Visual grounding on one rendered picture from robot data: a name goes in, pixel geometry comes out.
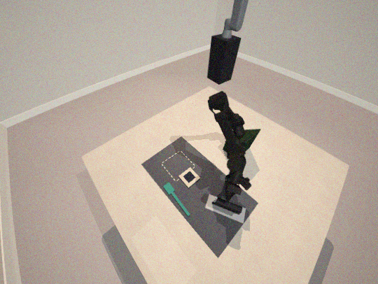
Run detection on cream square tile with dark centre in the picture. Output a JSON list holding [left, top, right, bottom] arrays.
[[179, 168, 200, 188]]

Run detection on teal small trowel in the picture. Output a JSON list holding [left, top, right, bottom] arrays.
[[163, 183, 190, 216]]

